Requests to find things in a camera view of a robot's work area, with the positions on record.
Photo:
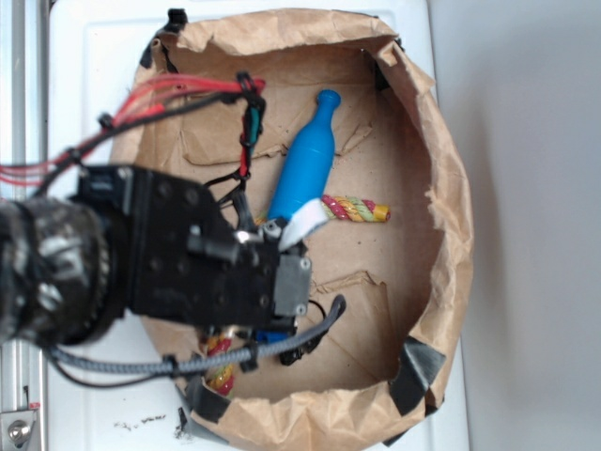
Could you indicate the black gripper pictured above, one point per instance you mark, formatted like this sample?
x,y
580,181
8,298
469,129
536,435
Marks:
x,y
173,256

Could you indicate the blue plastic bottle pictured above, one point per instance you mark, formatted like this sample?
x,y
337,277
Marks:
x,y
308,161

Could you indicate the brown paper bag bin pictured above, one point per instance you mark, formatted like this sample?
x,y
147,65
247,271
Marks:
x,y
385,364

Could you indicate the aluminium frame rail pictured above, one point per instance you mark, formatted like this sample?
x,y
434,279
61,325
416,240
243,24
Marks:
x,y
24,139

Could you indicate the silver corner bracket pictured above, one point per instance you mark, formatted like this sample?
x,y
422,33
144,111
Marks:
x,y
19,431

